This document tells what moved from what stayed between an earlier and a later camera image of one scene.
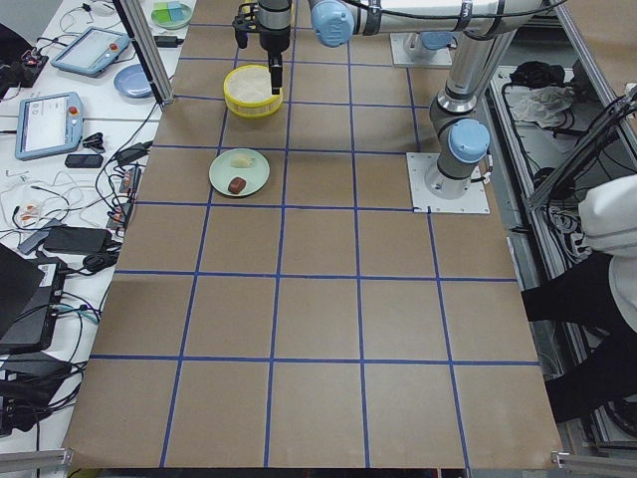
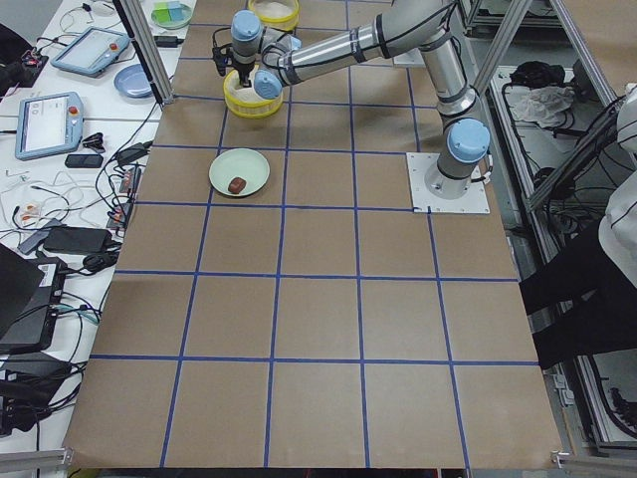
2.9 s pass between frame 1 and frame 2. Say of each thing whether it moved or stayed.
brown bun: stayed
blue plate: stayed
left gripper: moved
